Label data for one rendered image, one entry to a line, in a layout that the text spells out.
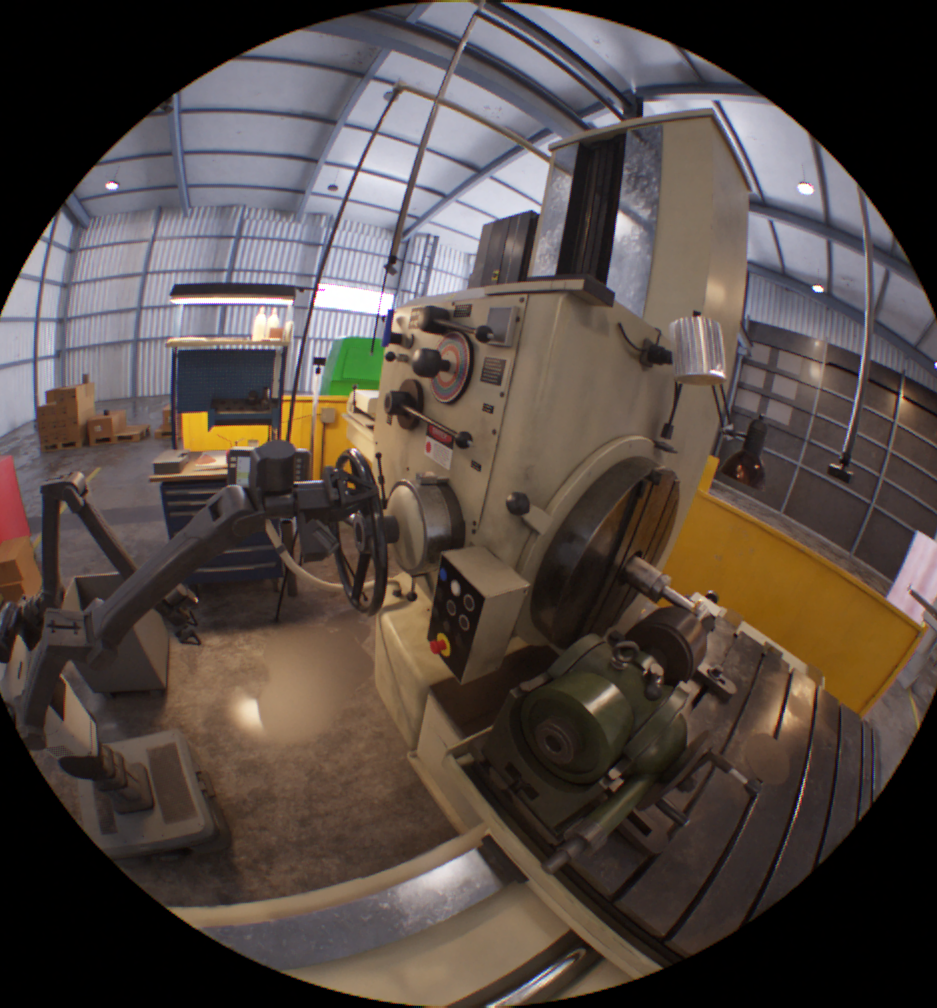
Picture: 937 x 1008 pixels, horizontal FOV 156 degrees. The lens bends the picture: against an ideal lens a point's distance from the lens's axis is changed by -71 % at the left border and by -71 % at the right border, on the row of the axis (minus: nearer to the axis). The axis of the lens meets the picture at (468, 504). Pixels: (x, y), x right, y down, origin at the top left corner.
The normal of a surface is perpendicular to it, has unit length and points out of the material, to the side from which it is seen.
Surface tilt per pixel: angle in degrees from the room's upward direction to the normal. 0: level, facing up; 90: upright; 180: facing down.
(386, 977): 0
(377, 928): 0
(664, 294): 90
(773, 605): 90
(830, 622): 90
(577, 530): 62
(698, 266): 90
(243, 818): 0
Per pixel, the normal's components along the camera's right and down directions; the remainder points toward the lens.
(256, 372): 0.50, 0.42
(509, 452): -0.81, 0.07
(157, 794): 0.18, -0.91
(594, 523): -0.59, -0.41
